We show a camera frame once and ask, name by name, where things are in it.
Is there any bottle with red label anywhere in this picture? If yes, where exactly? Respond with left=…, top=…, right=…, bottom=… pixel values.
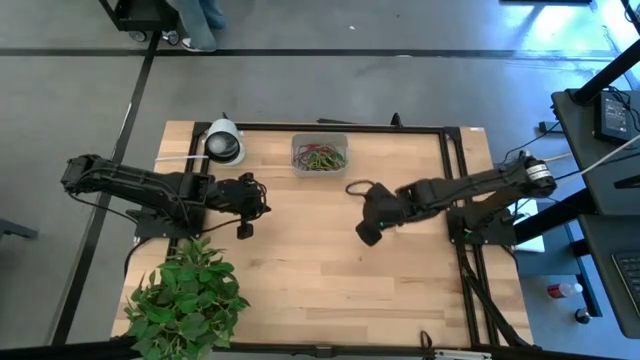
left=546, top=281, right=585, bottom=300

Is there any green artificial plant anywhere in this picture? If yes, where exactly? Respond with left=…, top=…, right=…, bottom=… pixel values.
left=123, top=235, right=251, bottom=360

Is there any black diagonal post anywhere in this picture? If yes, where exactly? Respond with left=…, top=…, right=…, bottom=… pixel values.
left=569, top=38, right=640, bottom=107

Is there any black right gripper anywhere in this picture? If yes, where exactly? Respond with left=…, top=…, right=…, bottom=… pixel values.
left=355, top=182, right=404, bottom=248

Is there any white paper sheet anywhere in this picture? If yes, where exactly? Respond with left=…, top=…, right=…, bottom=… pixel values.
left=514, top=197, right=547, bottom=254

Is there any person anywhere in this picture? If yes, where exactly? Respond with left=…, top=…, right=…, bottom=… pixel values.
left=167, top=0, right=227, bottom=54

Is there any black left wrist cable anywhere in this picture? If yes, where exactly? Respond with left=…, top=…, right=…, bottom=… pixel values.
left=199, top=171, right=271, bottom=235

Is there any white dome camera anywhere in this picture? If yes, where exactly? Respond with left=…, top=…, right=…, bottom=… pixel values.
left=205, top=118, right=247, bottom=166

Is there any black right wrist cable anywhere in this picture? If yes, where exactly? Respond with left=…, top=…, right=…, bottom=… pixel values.
left=344, top=178, right=377, bottom=197

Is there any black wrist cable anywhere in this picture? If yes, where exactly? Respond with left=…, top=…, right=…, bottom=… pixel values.
left=344, top=178, right=377, bottom=197
left=199, top=171, right=271, bottom=235

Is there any white label strip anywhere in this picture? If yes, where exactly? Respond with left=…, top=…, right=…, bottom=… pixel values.
left=433, top=349, right=492, bottom=360

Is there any black wheeled cart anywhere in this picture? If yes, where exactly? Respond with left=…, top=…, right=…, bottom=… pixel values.
left=98, top=0, right=184, bottom=46

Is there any yellow rubber band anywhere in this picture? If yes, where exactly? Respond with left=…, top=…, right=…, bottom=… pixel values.
left=299, top=152, right=341, bottom=171

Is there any translucent grey plastic bin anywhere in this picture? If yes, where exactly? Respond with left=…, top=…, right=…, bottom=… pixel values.
left=290, top=131, right=350, bottom=178

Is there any red rubber band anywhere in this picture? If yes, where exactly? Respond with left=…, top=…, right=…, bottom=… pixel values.
left=294, top=143, right=331, bottom=169

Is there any green rubber band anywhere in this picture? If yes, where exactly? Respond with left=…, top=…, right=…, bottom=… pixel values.
left=312, top=149, right=347, bottom=172

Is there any black plug with cable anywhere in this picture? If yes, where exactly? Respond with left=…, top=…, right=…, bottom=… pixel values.
left=492, top=119, right=566, bottom=171

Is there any black crossbar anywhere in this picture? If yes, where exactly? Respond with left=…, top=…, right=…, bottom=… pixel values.
left=0, top=338, right=640, bottom=360

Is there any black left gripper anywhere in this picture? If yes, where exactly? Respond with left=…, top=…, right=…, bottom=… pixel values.
left=212, top=171, right=273, bottom=241

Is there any black keyboard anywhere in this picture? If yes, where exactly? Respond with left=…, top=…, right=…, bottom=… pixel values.
left=611, top=251, right=640, bottom=321

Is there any dark grey furniture leg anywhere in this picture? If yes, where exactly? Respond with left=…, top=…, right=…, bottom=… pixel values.
left=0, top=217, right=40, bottom=242

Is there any white lamp cable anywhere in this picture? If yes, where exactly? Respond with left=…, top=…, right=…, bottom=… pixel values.
left=154, top=153, right=212, bottom=163

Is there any black desk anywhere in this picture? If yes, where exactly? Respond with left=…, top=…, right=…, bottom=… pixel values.
left=551, top=87, right=640, bottom=341

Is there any black desk support beam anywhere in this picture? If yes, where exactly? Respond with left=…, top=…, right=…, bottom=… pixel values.
left=513, top=188, right=599, bottom=247

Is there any black power brick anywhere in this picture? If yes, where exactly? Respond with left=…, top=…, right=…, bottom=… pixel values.
left=593, top=90, right=632, bottom=146

